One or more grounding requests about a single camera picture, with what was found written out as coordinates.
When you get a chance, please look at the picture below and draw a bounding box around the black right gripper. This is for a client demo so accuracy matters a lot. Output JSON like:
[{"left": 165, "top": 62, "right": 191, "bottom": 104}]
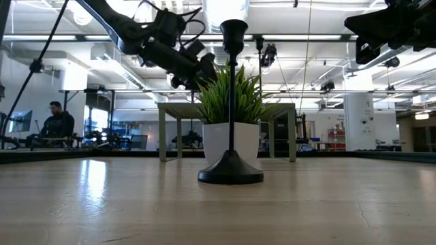
[{"left": 343, "top": 0, "right": 436, "bottom": 65}]

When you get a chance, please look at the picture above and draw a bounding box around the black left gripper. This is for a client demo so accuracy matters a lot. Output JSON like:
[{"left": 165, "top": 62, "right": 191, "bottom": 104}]
[{"left": 140, "top": 38, "right": 219, "bottom": 91}]

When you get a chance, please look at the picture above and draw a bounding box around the white light strip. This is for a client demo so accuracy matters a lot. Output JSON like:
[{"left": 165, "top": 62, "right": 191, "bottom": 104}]
[
  {"left": 2, "top": 34, "right": 78, "bottom": 42},
  {"left": 262, "top": 33, "right": 342, "bottom": 41},
  {"left": 180, "top": 33, "right": 253, "bottom": 41}
]

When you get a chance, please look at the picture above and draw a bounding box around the artificial green plant white pot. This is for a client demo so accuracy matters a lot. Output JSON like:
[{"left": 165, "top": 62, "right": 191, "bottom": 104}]
[{"left": 196, "top": 63, "right": 277, "bottom": 168}]

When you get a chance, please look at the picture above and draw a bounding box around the white round pillar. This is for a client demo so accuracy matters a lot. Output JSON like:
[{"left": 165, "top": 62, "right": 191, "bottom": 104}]
[{"left": 343, "top": 93, "right": 376, "bottom": 152}]

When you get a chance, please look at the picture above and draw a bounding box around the red storage shelf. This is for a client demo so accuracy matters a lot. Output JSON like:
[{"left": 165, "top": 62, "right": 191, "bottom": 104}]
[{"left": 327, "top": 128, "right": 347, "bottom": 151}]

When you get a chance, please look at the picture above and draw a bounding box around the person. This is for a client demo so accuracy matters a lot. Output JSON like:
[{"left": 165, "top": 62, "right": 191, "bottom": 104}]
[{"left": 38, "top": 101, "right": 76, "bottom": 140}]

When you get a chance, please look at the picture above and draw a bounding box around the black diagonal strut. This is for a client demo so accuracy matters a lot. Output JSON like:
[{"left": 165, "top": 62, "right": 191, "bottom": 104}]
[{"left": 0, "top": 0, "right": 70, "bottom": 137}]

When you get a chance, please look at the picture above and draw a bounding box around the computer monitor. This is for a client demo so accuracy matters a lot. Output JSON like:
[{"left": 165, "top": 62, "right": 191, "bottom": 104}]
[{"left": 9, "top": 109, "right": 33, "bottom": 133}]

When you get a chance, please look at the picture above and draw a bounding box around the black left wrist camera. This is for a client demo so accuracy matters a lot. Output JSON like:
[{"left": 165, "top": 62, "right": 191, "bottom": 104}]
[{"left": 183, "top": 38, "right": 207, "bottom": 59}]

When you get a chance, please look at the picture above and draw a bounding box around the black dome camera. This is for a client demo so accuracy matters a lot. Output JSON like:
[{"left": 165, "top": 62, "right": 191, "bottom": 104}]
[{"left": 384, "top": 56, "right": 401, "bottom": 69}]

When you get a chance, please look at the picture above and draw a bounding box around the thin hanging cable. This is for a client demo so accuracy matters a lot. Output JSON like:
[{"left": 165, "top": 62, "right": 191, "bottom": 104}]
[{"left": 298, "top": 0, "right": 313, "bottom": 116}]

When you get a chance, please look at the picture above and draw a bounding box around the silver ventilation duct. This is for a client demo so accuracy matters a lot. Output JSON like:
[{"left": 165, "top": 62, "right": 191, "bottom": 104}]
[{"left": 202, "top": 0, "right": 250, "bottom": 34}]

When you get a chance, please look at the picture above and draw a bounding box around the black overhead camera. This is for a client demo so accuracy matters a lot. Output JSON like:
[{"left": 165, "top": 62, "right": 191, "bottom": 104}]
[{"left": 260, "top": 43, "right": 278, "bottom": 67}]

